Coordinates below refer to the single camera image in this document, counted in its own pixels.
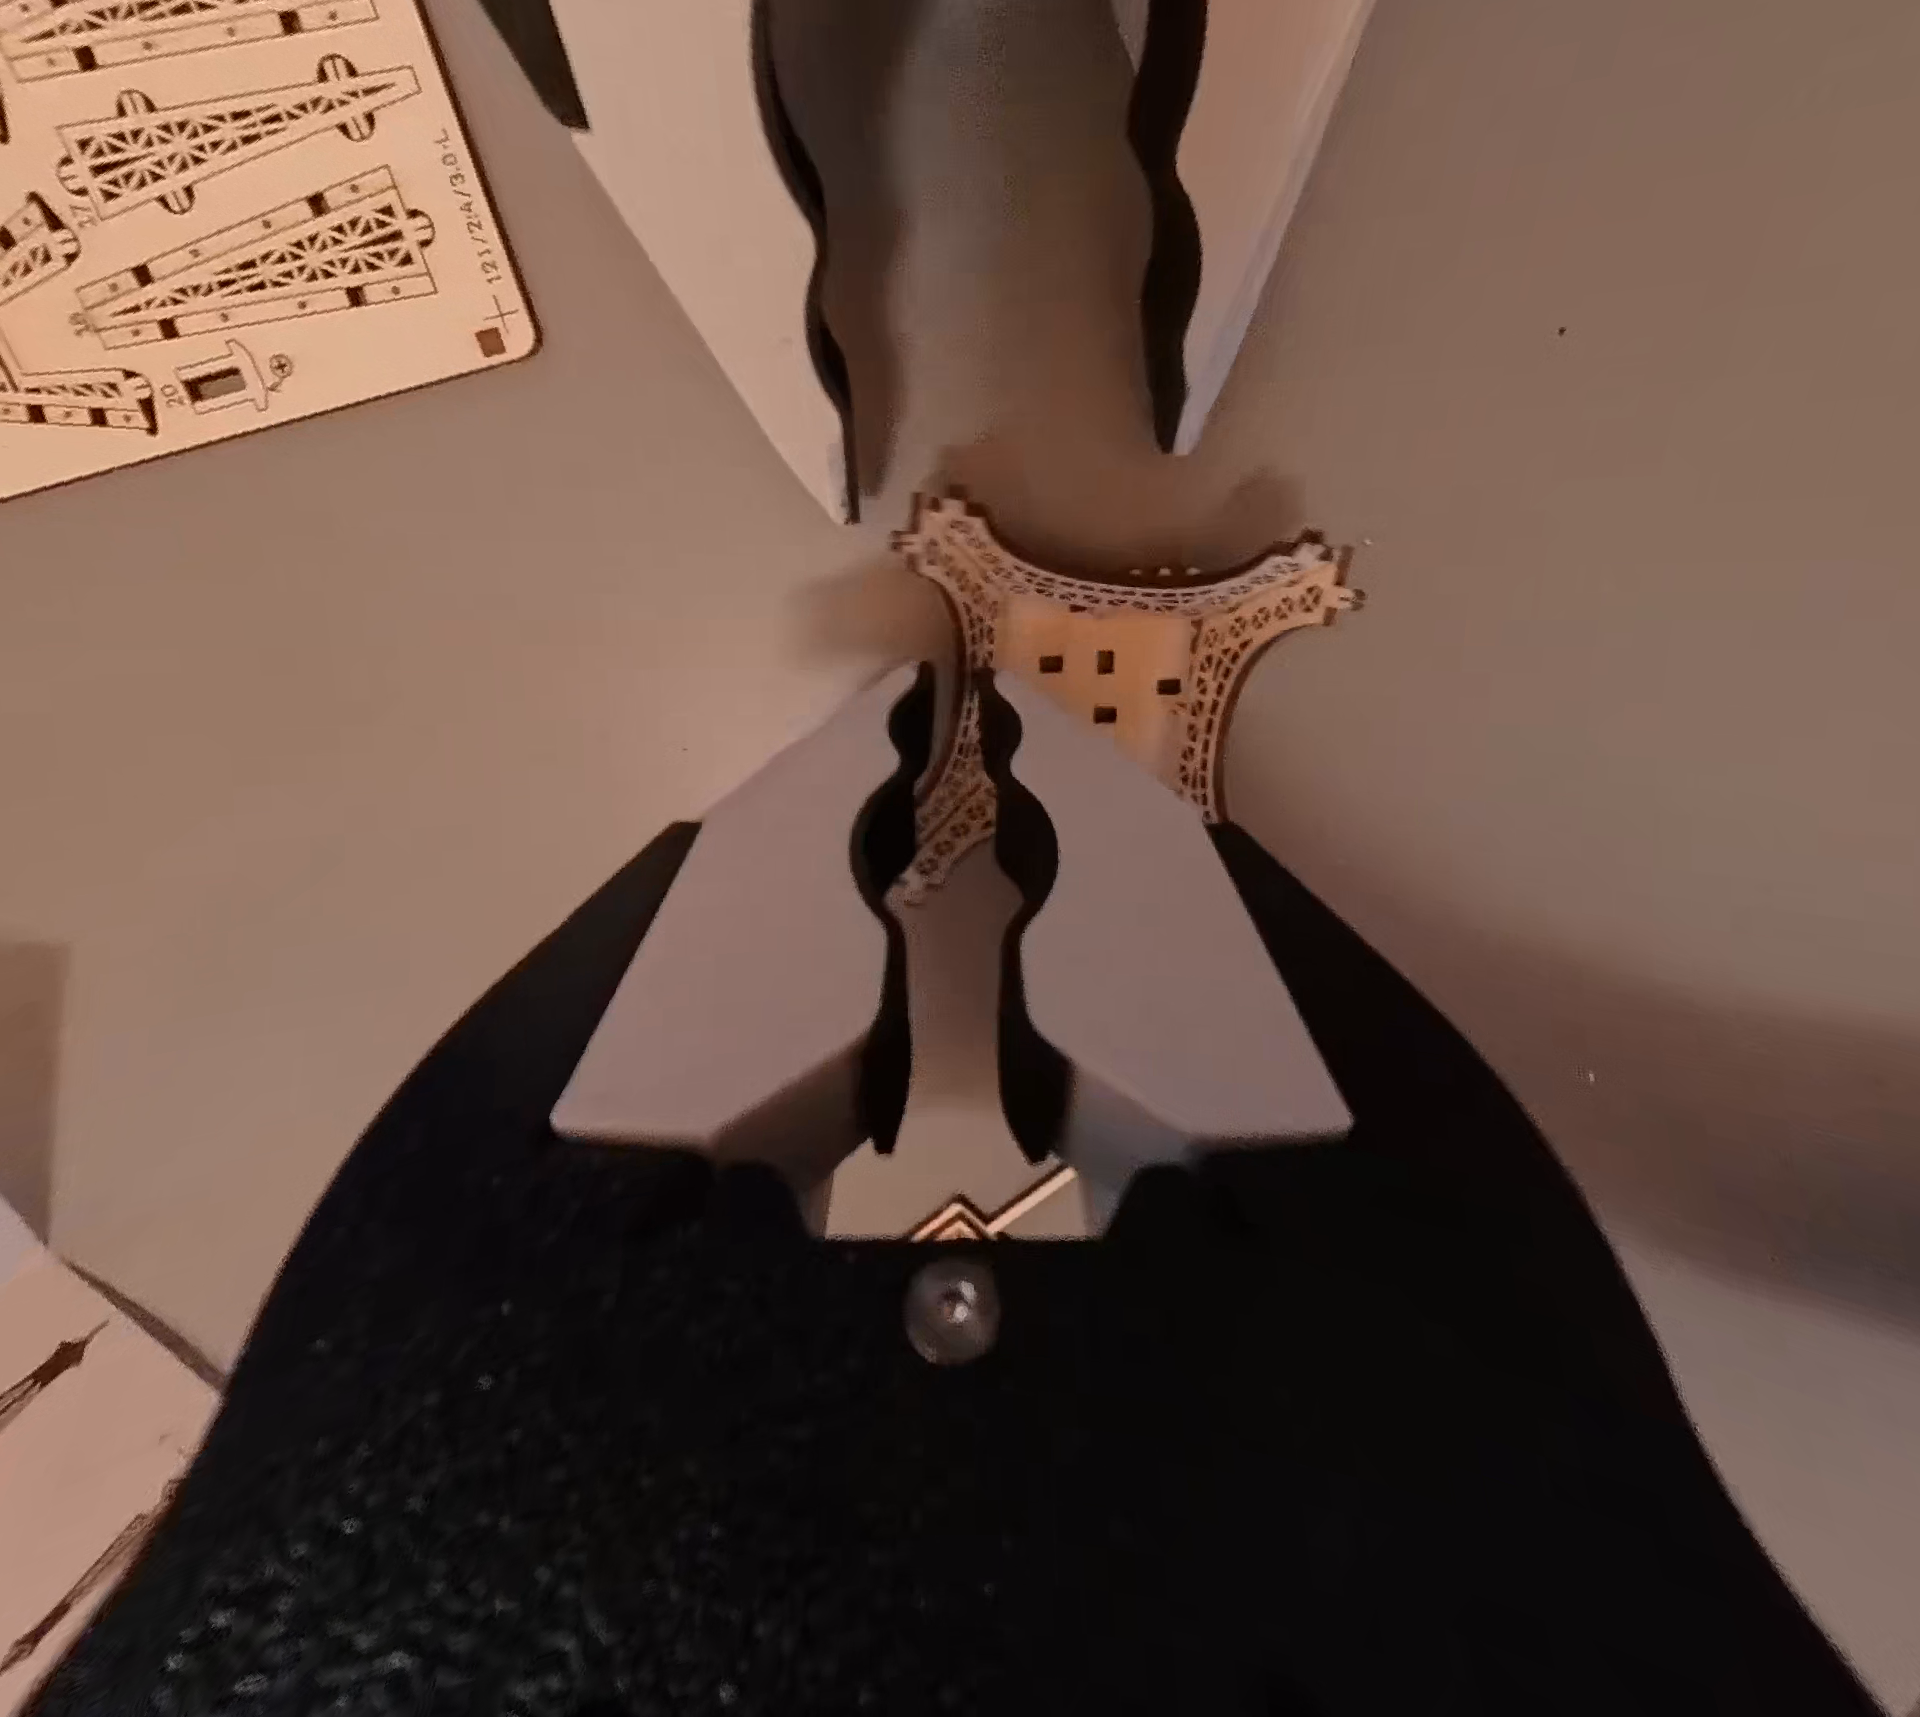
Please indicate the wooden sheet with tower sides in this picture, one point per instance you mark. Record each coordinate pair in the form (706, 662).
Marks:
(301, 23)

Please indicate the white paper booklet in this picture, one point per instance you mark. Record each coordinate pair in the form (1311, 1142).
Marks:
(75, 1446)

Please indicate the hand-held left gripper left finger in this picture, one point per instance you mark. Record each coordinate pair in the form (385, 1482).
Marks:
(721, 997)

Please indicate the wooden tower base model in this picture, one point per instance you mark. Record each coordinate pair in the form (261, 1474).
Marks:
(1111, 636)

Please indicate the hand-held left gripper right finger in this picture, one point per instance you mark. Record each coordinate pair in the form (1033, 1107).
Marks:
(1171, 997)

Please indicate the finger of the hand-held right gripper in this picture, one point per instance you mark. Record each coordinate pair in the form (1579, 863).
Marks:
(660, 23)
(1275, 23)

